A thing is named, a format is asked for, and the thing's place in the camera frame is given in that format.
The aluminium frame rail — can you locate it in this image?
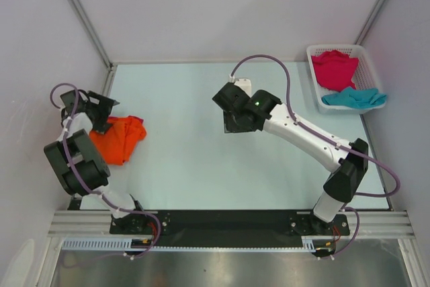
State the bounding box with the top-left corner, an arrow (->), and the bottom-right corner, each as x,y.
48,210 -> 415,253

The crimson t shirt in basket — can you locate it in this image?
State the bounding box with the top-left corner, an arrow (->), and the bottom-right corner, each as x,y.
311,50 -> 359,92

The folded crimson t shirt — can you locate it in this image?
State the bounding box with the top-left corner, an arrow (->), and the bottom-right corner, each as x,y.
128,116 -> 144,127

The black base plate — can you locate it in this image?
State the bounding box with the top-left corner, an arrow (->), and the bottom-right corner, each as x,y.
110,210 -> 350,249

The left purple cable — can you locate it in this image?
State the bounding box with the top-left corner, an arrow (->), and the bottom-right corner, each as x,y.
49,83 -> 163,261

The orange t shirt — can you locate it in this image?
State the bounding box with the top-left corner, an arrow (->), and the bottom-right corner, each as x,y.
89,117 -> 147,165

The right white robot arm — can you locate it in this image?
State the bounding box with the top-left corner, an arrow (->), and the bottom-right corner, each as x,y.
212,81 -> 368,235

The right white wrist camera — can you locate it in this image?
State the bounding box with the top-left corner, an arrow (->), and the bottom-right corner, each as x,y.
229,77 -> 252,97

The white plastic basket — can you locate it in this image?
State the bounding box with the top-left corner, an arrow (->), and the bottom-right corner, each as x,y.
306,44 -> 384,114

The teal t shirt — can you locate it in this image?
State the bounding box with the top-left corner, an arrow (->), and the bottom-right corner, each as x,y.
321,87 -> 388,110

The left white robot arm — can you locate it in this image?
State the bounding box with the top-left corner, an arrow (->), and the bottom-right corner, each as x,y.
44,86 -> 148,233

